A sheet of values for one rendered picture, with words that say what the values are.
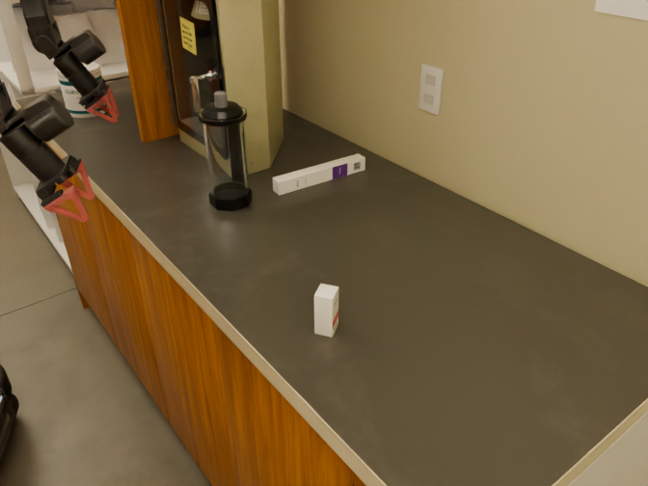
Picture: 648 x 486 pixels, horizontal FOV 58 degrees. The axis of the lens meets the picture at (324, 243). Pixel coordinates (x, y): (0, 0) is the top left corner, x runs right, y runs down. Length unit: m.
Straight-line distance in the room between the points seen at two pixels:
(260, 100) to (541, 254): 0.76
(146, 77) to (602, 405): 1.39
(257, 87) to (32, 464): 1.42
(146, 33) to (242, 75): 0.38
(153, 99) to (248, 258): 0.73
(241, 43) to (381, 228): 0.54
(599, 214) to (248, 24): 0.88
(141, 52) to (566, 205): 1.17
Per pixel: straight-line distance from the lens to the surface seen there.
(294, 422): 1.08
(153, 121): 1.82
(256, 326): 1.05
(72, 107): 2.09
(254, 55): 1.48
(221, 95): 1.33
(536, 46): 1.33
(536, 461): 0.90
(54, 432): 2.29
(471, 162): 1.49
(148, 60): 1.77
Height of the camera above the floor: 1.63
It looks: 33 degrees down
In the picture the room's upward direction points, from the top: straight up
